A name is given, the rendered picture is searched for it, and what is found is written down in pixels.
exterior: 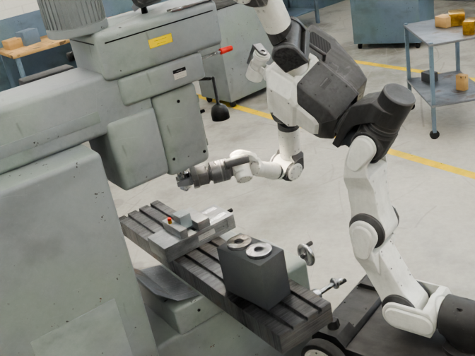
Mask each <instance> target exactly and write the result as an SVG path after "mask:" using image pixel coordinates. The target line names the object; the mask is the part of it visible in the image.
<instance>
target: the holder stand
mask: <svg viewBox="0 0 475 356"><path fill-rule="evenodd" d="M217 252H218V257H219V261H220V265H221V270H222V274H223V279H224V283H225V289H226V290H227V291H229V292H231V293H233V294H235V295H237V296H239V297H241V298H243V299H245V300H247V301H249V302H251V303H253V304H255V305H257V306H259V307H262V308H264V309H266V310H268V311H269V310H270V309H271V308H272V307H274V306H275V305H276V304H278V303H279V302H280V301H281V300H283V299H284V298H285V297H287V296H288V295H289V294H290V293H291V289H290V285H289V280H288V272H287V268H286V260H285V255H284V250H283V249H281V248H278V247H275V246H274V245H271V244H269V243H266V242H263V241H261V240H258V239H255V238H253V237H250V236H248V235H244V234H243V233H239V234H237V235H235V236H233V237H231V238H230V239H229V240H228V241H227V242H225V243H223V244H222V245H220V246H219V247H217Z"/></svg>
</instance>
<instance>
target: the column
mask: <svg viewBox="0 0 475 356"><path fill-rule="evenodd" d="M0 356H159V354H158V349H157V347H156V342H155V340H154V337H153V332H152V330H151V325H150V323H149V320H148V316H147V313H146V308H145V306H144V303H143V299H142V296H141V292H140V289H139V284H138V282H137V279H136V275H135V272H134V268H133V265H132V262H131V258H130V255H129V251H128V248H127V244H126V241H125V238H124V234H123V231H122V227H121V224H120V221H119V217H118V214H117V210H116V208H115V203H114V200H113V197H112V193H111V191H110V186H109V184H108V180H107V176H106V174H105V169H104V167H103V163H102V160H101V157H100V155H99V154H98V153H97V152H95V151H94V150H91V149H90V148H88V147H86V146H84V145H83V144H79V145H77V146H74V147H71V148H68V149H66V150H63V151H61V152H58V153H55V154H53V155H50V156H47V157H45V158H43V159H40V160H37V161H34V162H32V163H29V164H27V165H24V166H22V167H19V168H16V169H14V170H11V171H9V172H5V173H3V174H0Z"/></svg>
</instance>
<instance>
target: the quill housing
mask: <svg viewBox="0 0 475 356"><path fill-rule="evenodd" d="M151 103H152V107H153V109H154V110H155V114H156V119H157V122H158V127H159V130H160V135H161V138H162V142H163V147H164V151H165V156H166V159H167V162H168V167H169V170H168V173H167V174H169V175H175V174H177V173H180V172H182V171H184V170H187V169H189V168H190V167H193V166H195V165H198V164H200V163H202V162H205V161H206V160H208V158H209V150H208V146H207V142H206V137H205V133H204V127H203V123H202V119H201V113H200V109H199V103H198V100H197V94H196V90H195V87H194V84H193V83H189V84H186V85H184V86H181V87H178V88H176V89H173V90H169V91H167V92H165V93H162V94H159V95H156V96H154V97H151Z"/></svg>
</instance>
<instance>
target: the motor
mask: <svg viewBox="0 0 475 356"><path fill-rule="evenodd" d="M37 4H38V6H39V9H40V13H41V16H42V20H43V23H44V25H45V29H46V33H47V36H48V38H49V39H50V40H67V39H72V38H76V37H82V36H85V35H89V34H93V33H95V32H98V31H101V30H103V29H105V28H106V27H107V26H108V22H107V17H106V14H105V9H104V6H103V3H102V0H37Z"/></svg>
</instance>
